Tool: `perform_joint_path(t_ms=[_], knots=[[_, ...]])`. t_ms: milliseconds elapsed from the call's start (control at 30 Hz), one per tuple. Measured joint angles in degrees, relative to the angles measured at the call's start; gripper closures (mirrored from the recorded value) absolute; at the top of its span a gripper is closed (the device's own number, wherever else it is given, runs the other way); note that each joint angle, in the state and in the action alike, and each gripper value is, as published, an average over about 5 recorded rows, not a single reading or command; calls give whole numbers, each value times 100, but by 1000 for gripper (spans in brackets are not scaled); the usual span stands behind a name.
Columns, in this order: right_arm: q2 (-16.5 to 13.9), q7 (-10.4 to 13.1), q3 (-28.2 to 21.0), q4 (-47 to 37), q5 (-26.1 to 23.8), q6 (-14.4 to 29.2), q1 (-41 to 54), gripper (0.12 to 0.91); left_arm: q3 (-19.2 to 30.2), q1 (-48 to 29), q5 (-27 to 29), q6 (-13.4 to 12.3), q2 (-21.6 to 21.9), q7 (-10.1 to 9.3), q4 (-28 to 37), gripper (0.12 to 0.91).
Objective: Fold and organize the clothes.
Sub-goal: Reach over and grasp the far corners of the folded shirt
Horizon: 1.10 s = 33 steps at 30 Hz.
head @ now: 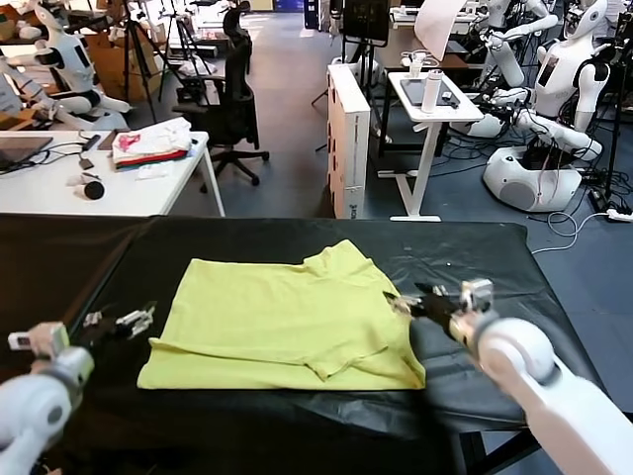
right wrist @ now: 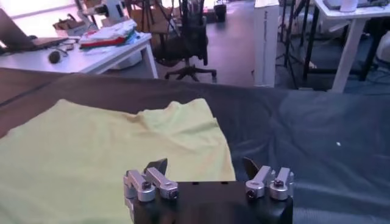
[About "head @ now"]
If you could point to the dark laptop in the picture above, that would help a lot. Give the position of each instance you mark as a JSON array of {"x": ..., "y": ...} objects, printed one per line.
[{"x": 17, "y": 150}]

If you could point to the dark tablet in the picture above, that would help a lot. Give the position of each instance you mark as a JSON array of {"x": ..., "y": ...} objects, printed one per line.
[{"x": 410, "y": 90}]

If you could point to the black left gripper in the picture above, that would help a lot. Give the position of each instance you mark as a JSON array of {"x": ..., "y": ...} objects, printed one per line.
[{"x": 101, "y": 332}]

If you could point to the black monitor stand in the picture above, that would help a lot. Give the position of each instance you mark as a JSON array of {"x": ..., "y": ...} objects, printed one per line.
[{"x": 366, "y": 74}]

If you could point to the white desk gadget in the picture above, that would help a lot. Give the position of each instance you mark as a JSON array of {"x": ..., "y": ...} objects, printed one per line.
[{"x": 416, "y": 62}]

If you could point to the black round speaker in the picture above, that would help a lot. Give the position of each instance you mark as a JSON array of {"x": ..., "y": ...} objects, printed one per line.
[{"x": 94, "y": 190}]

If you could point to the white standing desk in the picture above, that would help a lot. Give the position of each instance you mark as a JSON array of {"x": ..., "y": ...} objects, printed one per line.
[{"x": 437, "y": 115}]

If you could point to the stack of folded clothes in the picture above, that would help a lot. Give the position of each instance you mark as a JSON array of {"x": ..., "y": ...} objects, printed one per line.
[{"x": 151, "y": 144}]

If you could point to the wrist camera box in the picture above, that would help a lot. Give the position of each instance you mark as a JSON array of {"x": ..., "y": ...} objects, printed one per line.
[
  {"x": 477, "y": 294},
  {"x": 44, "y": 339}
]

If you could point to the tall white cardboard box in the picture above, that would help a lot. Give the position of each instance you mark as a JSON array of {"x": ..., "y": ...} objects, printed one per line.
[{"x": 346, "y": 127}]

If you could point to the white power strip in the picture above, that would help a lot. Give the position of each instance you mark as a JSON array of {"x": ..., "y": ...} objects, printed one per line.
[{"x": 620, "y": 214}]

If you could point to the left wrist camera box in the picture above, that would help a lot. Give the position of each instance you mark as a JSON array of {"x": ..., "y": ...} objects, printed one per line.
[{"x": 44, "y": 339}]

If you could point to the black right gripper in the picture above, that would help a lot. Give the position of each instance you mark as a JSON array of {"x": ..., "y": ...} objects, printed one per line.
[{"x": 437, "y": 309}]

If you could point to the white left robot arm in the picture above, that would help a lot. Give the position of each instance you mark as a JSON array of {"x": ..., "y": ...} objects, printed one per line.
[{"x": 34, "y": 410}]

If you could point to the black camera tripod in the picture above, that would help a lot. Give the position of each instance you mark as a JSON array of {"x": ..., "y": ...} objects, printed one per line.
[
  {"x": 131, "y": 59},
  {"x": 183, "y": 44}
]

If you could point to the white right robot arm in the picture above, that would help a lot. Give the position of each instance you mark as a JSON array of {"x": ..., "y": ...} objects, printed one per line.
[{"x": 524, "y": 356}]

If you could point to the dark phone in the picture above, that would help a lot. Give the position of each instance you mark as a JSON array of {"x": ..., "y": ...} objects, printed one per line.
[{"x": 106, "y": 140}]

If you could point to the white reflector board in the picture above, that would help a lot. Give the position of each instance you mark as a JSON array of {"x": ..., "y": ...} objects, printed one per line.
[{"x": 438, "y": 28}]

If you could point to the yellow green t-shirt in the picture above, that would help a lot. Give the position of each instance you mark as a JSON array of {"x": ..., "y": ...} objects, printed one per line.
[{"x": 277, "y": 321}]

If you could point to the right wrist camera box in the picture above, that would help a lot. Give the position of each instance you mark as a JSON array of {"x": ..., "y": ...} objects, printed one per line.
[{"x": 477, "y": 294}]

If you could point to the brown cardboard box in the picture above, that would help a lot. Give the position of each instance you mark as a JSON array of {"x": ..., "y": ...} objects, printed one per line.
[{"x": 114, "y": 69}]

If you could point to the black table cover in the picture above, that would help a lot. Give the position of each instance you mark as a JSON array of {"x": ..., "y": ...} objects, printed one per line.
[
  {"x": 297, "y": 425},
  {"x": 44, "y": 267}
]

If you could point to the black monitor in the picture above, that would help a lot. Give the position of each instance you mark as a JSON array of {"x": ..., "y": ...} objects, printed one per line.
[{"x": 365, "y": 20}]

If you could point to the black light stand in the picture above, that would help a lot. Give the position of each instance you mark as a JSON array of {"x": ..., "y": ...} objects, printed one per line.
[{"x": 620, "y": 99}]

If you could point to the white tissue packet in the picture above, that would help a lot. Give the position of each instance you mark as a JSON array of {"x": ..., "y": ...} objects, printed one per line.
[{"x": 152, "y": 171}]

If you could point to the long white desk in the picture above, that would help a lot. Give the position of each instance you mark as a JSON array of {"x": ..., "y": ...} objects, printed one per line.
[{"x": 123, "y": 193}]

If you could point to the white bottle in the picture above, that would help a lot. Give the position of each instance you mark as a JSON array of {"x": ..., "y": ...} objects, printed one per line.
[{"x": 430, "y": 90}]

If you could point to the black office chair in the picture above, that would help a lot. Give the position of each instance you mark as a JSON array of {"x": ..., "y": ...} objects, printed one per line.
[{"x": 235, "y": 99}]

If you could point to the white humanoid robot black shoulders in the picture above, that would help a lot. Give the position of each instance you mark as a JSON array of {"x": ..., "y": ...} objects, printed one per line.
[{"x": 556, "y": 79}]

